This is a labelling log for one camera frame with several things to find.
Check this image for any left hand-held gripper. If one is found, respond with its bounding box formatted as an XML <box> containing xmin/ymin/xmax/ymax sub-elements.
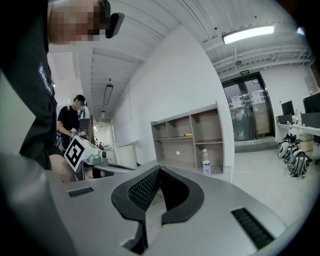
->
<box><xmin>63</xmin><ymin>134</ymin><xmax>137</xmax><ymax>181</ymax></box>

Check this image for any cardboard box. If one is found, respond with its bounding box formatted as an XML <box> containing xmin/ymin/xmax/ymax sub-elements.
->
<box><xmin>298</xmin><ymin>138</ymin><xmax>315</xmax><ymax>153</ymax></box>

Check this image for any black and white backpack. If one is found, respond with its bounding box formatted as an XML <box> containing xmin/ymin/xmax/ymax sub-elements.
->
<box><xmin>278</xmin><ymin>133</ymin><xmax>297</xmax><ymax>160</ymax></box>
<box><xmin>284</xmin><ymin>140</ymin><xmax>304</xmax><ymax>166</ymax></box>
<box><xmin>286</xmin><ymin>150</ymin><xmax>313</xmax><ymax>180</ymax></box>

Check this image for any lit long ceiling lamp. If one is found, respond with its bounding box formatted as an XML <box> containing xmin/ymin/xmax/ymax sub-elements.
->
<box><xmin>221</xmin><ymin>25</ymin><xmax>275</xmax><ymax>45</ymax></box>

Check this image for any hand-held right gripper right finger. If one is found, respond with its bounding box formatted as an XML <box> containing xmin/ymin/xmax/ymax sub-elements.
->
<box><xmin>146</xmin><ymin>165</ymin><xmax>300</xmax><ymax>256</ymax></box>

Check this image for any white office desk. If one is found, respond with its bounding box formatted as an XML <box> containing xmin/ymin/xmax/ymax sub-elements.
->
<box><xmin>274</xmin><ymin>121</ymin><xmax>320</xmax><ymax>151</ymax></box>

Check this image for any person's left forearm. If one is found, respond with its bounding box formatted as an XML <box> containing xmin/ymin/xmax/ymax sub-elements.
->
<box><xmin>49</xmin><ymin>152</ymin><xmax>76</xmax><ymax>184</ymax></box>

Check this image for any person's black shirt torso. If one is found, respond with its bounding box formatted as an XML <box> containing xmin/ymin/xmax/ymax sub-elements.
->
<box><xmin>0</xmin><ymin>0</ymin><xmax>63</xmax><ymax>171</ymax></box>

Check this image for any clear plastic water bottle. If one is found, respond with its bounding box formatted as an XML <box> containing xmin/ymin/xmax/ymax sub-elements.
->
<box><xmin>201</xmin><ymin>148</ymin><xmax>212</xmax><ymax>175</ymax></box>

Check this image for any person's head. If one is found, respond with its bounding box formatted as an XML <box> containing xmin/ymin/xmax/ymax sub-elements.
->
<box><xmin>47</xmin><ymin>0</ymin><xmax>111</xmax><ymax>46</ymax></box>

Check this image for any black head-worn camera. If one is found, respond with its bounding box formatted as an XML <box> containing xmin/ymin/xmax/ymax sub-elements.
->
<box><xmin>99</xmin><ymin>0</ymin><xmax>126</xmax><ymax>40</ymax></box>

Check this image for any grey open shelf cabinet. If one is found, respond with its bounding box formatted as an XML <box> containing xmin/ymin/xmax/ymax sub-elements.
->
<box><xmin>150</xmin><ymin>100</ymin><xmax>235</xmax><ymax>185</ymax></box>

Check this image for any glass double door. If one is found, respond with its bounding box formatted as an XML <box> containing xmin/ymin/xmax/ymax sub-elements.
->
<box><xmin>221</xmin><ymin>71</ymin><xmax>276</xmax><ymax>143</ymax></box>

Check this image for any black computer monitor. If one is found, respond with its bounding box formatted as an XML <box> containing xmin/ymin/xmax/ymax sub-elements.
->
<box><xmin>302</xmin><ymin>92</ymin><xmax>320</xmax><ymax>114</ymax></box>
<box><xmin>280</xmin><ymin>100</ymin><xmax>296</xmax><ymax>117</ymax></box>

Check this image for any unlit long ceiling lamp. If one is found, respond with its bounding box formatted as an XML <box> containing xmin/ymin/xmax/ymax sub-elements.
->
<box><xmin>102</xmin><ymin>84</ymin><xmax>114</xmax><ymax>106</ymax></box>

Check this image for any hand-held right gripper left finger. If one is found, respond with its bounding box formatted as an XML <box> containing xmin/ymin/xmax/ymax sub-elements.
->
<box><xmin>44</xmin><ymin>164</ymin><xmax>161</xmax><ymax>256</ymax></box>

